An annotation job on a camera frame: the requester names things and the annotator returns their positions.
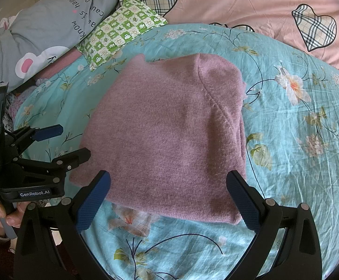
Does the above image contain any teal floral bedsheet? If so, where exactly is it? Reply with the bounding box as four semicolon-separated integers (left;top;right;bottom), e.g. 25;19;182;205
12;23;339;280

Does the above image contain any pink quilt with plaid hearts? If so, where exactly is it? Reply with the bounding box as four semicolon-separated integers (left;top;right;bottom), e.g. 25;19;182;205
118;0;339;82

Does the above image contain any green checkered pillow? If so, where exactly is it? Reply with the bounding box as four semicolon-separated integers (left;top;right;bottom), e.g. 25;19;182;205
76;0;168;72

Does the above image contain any grey printed quilt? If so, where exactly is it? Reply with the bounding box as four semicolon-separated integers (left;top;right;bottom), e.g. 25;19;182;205
0;0;120;94

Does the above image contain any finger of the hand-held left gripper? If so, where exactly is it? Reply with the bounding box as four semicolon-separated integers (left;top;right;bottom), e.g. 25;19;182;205
11;148;92;179
5;124;64;154

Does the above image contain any pink knit sweater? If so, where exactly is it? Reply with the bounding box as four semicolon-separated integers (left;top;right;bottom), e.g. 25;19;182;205
70;53;248;226

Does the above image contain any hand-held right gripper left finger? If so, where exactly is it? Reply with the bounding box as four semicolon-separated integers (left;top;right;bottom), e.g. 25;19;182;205
13;170;112;280

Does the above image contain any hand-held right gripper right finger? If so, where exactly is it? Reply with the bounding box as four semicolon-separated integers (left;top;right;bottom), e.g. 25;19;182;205
226;170;322;280

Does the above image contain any pale floral cloth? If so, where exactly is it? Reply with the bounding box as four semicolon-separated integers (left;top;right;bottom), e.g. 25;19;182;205
5;79;45;132

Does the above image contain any mauve sheet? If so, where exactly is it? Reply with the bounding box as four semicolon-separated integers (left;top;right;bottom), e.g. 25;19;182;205
37;48;84;81

